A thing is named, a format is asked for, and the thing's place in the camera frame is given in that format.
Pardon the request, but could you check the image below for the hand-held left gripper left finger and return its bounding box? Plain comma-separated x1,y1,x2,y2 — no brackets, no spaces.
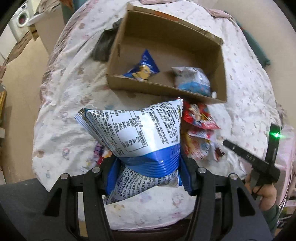
43,156,123,241

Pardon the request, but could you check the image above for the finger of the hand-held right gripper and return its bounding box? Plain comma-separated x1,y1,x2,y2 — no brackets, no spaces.
223,139,249,160

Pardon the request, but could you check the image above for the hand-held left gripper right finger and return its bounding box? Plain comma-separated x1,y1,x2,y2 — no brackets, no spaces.
179,155,274,241

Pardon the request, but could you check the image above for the blue white snack bag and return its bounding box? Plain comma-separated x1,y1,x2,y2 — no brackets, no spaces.
74,98,184,205

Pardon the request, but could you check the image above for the cardboard box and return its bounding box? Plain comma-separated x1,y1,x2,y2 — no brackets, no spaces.
106,3,228,105

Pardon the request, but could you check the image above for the person's right hand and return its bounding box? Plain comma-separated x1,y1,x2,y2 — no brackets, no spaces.
245,173,277,210

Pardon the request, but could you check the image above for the small colourful packet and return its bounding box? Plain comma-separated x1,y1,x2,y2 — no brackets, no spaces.
94,141,112,165

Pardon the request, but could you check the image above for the white red snack packet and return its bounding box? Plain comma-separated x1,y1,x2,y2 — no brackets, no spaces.
185,130,218,161

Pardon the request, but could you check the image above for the red cartoon snack packet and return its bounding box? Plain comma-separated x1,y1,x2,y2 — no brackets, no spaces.
183,103,221,130

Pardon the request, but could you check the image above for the white light-blue snack bag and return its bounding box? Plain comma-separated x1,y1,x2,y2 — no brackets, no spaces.
171,66,211,96

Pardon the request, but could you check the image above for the white floral quilt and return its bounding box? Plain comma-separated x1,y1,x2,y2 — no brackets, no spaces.
32,0,289,230

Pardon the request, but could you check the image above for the blue cartoon snack bag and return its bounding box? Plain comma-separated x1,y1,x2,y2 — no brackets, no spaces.
122,49,160,81

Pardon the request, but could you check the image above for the grey striped cloth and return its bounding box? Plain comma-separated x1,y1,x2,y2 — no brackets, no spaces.
92,19,123,62

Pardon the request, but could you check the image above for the pink blanket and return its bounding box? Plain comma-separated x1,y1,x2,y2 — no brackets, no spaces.
208,8,234,19

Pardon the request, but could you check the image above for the white cabinet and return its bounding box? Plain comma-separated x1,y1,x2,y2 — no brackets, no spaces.
28,5,65,54

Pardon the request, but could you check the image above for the brown floor mat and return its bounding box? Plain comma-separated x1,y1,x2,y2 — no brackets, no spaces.
6,32,33,63

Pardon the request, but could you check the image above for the white washing machine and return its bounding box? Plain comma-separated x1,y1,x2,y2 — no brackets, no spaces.
9,0,35,40

